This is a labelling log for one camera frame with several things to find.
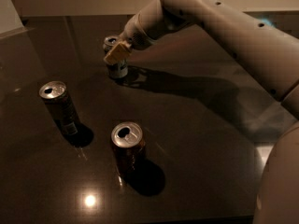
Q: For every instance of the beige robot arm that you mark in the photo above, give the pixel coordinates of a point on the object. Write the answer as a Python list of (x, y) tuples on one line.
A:
[(270, 56)]

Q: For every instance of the orange soda can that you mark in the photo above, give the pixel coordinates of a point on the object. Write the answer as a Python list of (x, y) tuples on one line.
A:
[(128, 146)]

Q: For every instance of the tall dark slim can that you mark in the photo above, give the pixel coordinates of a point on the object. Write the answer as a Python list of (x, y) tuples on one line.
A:
[(58, 101)]

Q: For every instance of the green 7up can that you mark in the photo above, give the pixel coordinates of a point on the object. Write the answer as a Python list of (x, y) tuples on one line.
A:
[(118, 70)]

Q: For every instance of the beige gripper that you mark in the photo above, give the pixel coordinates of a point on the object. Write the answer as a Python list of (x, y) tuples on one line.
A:
[(135, 34)]

